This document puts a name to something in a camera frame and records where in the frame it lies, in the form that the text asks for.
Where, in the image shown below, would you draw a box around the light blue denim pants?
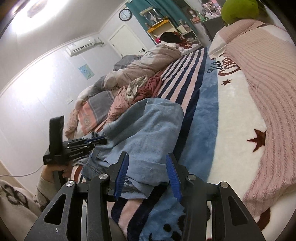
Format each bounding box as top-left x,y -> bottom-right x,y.
81,98 -> 184,199

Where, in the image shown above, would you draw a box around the person's left hand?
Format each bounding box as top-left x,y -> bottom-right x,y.
40,162 -> 72,183

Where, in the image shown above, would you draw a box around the patterned pink grey quilt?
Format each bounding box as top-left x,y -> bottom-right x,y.
65,90 -> 114,140

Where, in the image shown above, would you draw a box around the white plush toy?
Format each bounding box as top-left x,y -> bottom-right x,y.
74,85 -> 93,111

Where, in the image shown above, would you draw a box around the striped plush bed blanket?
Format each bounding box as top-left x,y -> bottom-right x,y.
67,45 -> 296,241

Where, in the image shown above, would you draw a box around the pink checked garment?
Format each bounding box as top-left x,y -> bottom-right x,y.
107,91 -> 130,123

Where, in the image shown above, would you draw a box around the beige plaid garment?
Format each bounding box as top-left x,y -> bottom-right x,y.
125,76 -> 148,104

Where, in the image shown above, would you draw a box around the white air conditioner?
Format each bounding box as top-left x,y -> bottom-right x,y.
66,37 -> 95,57

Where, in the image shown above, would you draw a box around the grey beige duvet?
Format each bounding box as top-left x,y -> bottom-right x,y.
88,44 -> 181,98

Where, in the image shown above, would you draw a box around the maroon garment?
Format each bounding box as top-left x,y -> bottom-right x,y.
134,74 -> 163,101

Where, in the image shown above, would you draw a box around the white door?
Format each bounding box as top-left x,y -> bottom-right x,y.
109,25 -> 147,57

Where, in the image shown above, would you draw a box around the yellow white shelf unit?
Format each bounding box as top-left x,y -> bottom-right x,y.
147,20 -> 177,44

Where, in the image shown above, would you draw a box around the pink knit pillow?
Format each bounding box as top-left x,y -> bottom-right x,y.
219,20 -> 295,216

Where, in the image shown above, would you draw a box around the glass display case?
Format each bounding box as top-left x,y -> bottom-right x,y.
139,6 -> 163,26

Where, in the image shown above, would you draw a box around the dark desk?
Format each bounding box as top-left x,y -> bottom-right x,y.
202,16 -> 225,41

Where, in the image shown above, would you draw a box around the teal curtain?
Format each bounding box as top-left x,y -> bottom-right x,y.
126,0 -> 198,35

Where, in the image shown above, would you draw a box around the wig mannequin head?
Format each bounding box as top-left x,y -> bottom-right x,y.
186,8 -> 197,18

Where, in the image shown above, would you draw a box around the green plush toy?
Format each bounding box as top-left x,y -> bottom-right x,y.
221,0 -> 268,25

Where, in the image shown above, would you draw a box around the wall light switch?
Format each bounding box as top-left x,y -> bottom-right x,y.
66,98 -> 73,104

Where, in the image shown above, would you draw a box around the white charging cable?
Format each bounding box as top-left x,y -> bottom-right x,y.
0,164 -> 45,178

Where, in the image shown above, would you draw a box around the small blue wall poster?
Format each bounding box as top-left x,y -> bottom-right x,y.
79,64 -> 95,80

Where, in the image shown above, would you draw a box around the round wall clock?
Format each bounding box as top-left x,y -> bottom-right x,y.
118,9 -> 132,22

